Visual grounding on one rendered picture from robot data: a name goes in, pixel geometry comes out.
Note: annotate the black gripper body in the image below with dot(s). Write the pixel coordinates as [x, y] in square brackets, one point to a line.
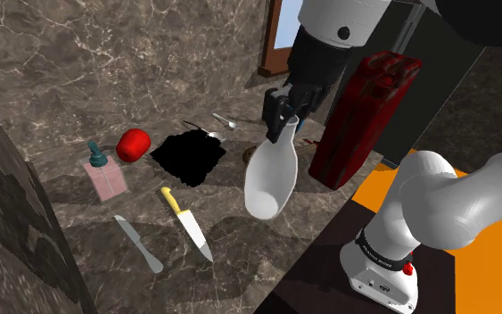
[316, 69]

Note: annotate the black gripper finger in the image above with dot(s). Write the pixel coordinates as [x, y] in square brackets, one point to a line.
[276, 114]

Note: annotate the white vase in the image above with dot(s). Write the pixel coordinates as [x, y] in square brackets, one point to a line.
[272, 174]

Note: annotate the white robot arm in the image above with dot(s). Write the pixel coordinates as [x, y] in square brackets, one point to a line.
[428, 204]

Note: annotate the short silver spoon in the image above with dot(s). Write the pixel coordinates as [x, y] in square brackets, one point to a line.
[232, 125]

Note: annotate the brown framed window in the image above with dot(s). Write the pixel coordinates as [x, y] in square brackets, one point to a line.
[272, 48]

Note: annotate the long silver spoon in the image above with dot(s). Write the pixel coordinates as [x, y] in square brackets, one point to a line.
[217, 135]

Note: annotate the red jerry can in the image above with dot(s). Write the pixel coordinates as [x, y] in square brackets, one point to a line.
[359, 126]

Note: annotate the red apple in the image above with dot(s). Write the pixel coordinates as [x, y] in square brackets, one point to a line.
[133, 145]

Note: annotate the dark robot stand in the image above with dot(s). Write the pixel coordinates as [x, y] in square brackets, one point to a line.
[320, 269]

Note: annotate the pink soap dispenser teal pump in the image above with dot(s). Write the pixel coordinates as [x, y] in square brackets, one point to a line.
[105, 178]

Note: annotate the grey butter knife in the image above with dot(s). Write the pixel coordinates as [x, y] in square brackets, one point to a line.
[139, 245]

